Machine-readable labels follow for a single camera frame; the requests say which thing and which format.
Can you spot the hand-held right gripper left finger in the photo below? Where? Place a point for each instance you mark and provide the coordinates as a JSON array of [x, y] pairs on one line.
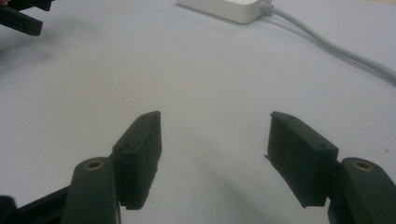
[[140, 161]]

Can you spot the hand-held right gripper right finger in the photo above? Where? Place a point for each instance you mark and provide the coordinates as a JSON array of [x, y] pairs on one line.
[[299, 158]]

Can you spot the white power adapter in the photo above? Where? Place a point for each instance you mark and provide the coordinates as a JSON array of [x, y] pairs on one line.
[[224, 8]]

